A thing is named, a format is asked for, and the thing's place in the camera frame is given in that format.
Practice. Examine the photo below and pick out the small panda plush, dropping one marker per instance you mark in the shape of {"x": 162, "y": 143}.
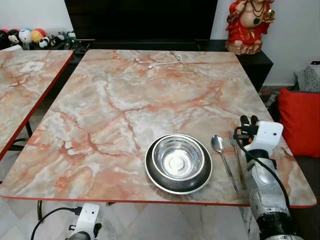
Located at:
{"x": 44, "y": 42}

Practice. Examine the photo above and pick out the red cushion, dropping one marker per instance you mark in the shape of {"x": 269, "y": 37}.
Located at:
{"x": 300, "y": 122}

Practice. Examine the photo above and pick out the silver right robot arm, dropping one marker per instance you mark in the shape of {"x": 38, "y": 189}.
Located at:
{"x": 267, "y": 195}

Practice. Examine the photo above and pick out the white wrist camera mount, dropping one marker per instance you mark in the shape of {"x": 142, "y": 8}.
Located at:
{"x": 267, "y": 136}
{"x": 88, "y": 216}

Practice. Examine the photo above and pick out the grey speckled cushion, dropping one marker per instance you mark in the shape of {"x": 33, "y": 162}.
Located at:
{"x": 309, "y": 78}

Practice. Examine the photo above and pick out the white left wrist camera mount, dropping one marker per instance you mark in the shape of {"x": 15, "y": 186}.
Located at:
{"x": 88, "y": 216}

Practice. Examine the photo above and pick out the stainless steel spoon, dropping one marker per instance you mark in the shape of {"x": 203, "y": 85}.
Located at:
{"x": 217, "y": 143}

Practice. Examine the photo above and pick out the black flat television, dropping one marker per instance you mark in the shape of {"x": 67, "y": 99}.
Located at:
{"x": 140, "y": 20}

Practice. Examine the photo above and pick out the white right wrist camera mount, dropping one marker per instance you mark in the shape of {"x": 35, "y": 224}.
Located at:
{"x": 267, "y": 136}

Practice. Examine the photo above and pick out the black white mouse plush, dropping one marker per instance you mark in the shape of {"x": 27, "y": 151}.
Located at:
{"x": 12, "y": 38}

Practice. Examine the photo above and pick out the metal table leg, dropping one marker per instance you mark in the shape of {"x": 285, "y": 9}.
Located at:
{"x": 39, "y": 210}

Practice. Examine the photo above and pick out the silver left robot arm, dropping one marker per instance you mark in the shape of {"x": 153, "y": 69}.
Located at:
{"x": 79, "y": 236}

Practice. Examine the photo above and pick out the small green toy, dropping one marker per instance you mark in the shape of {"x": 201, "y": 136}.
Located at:
{"x": 71, "y": 35}

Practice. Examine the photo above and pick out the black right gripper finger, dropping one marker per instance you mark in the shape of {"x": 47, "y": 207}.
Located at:
{"x": 244, "y": 122}
{"x": 253, "y": 120}

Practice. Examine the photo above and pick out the stainless steel bowl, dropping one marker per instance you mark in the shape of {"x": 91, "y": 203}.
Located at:
{"x": 178, "y": 160}

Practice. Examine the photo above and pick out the blue white round plush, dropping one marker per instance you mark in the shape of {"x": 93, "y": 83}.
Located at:
{"x": 25, "y": 35}

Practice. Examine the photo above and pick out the stainless steel fork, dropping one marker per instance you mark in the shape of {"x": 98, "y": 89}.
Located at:
{"x": 240, "y": 167}

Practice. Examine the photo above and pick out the yellow red round plush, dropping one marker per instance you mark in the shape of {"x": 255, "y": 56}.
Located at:
{"x": 38, "y": 34}

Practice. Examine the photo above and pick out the dark plush toy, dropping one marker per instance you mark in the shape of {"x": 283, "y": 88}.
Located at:
{"x": 59, "y": 41}

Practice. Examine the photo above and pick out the red laughing buddha statue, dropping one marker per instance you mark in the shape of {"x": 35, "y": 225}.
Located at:
{"x": 247, "y": 27}

